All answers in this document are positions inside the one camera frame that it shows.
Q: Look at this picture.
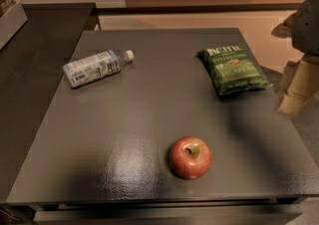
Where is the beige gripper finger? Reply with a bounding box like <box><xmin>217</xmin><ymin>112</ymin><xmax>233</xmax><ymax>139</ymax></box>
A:
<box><xmin>275</xmin><ymin>54</ymin><xmax>319</xmax><ymax>115</ymax></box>
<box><xmin>271</xmin><ymin>13</ymin><xmax>296</xmax><ymax>38</ymax></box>

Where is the red apple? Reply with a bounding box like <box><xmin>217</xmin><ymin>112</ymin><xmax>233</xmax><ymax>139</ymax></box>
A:
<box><xmin>169</xmin><ymin>136</ymin><xmax>211</xmax><ymax>179</ymax></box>

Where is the green jalapeno chip bag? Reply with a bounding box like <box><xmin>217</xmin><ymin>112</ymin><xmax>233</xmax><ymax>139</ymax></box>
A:
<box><xmin>196</xmin><ymin>46</ymin><xmax>270</xmax><ymax>96</ymax></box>

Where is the clear plastic water bottle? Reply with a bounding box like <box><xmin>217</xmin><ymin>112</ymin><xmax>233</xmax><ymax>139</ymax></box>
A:
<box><xmin>63</xmin><ymin>50</ymin><xmax>135</xmax><ymax>89</ymax></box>

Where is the dark side counter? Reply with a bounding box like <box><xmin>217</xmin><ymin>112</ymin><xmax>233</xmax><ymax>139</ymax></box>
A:
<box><xmin>0</xmin><ymin>3</ymin><xmax>96</xmax><ymax>204</ymax></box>

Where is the grey box with snacks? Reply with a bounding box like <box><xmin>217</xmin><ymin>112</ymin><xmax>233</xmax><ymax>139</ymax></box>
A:
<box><xmin>0</xmin><ymin>0</ymin><xmax>28</xmax><ymax>50</ymax></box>

